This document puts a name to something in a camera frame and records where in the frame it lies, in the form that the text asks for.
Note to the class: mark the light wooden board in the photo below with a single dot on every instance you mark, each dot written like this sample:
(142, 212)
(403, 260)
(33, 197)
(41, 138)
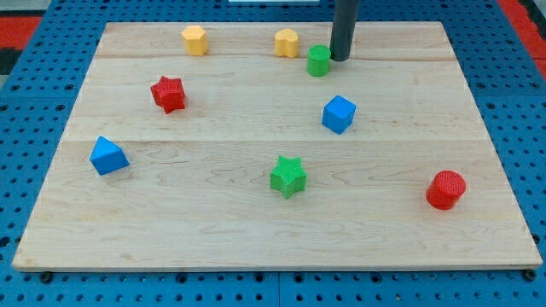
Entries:
(196, 195)

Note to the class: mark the green cylinder block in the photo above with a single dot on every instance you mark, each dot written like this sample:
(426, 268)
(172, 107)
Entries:
(318, 58)

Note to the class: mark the yellow heart block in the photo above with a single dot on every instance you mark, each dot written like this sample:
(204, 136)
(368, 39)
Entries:
(286, 43)

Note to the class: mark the blue cube block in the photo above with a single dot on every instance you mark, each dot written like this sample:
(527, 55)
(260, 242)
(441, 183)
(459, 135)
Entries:
(338, 114)

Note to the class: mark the red cylinder block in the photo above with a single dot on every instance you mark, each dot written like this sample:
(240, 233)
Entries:
(446, 188)

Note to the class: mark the yellow hexagon block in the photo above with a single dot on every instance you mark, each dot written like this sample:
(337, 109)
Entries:
(195, 40)

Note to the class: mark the blue triangle block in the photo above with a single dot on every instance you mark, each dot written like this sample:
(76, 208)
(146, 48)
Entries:
(107, 156)

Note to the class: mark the red star block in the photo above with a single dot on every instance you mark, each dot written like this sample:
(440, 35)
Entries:
(169, 94)

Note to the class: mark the green star block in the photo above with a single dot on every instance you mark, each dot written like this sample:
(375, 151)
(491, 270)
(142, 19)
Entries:
(288, 177)

